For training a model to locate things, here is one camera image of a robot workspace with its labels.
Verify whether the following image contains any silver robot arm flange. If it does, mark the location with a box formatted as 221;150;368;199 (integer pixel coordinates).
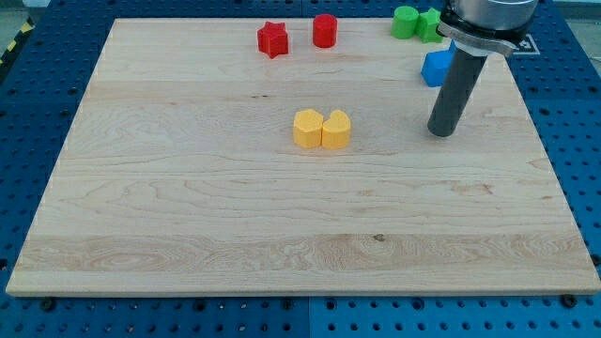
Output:
437;0;538;57

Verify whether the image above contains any blue cube block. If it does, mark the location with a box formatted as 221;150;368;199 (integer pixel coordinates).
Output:
421;51;454;87

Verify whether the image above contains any yellow hexagon block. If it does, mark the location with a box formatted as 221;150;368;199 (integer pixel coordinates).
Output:
293;109;324;148

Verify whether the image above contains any yellow heart block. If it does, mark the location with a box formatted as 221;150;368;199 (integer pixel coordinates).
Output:
321;110;352;149

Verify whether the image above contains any light wooden board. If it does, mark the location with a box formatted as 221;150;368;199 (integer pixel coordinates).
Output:
7;19;600;298

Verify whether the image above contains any red star block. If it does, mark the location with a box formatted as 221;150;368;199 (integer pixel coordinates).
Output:
257;21;289;59

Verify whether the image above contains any red cylinder block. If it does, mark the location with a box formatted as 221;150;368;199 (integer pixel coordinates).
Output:
313;14;338;48

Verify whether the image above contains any green cylinder block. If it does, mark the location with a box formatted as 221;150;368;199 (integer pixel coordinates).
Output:
391;6;419;39

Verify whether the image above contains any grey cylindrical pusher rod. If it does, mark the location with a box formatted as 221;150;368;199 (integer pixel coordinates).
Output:
427;49;487;137

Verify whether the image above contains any green star block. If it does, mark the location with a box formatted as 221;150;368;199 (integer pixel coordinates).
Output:
415;8;443;43

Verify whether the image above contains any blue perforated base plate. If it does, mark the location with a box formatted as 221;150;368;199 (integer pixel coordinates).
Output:
1;1;600;337

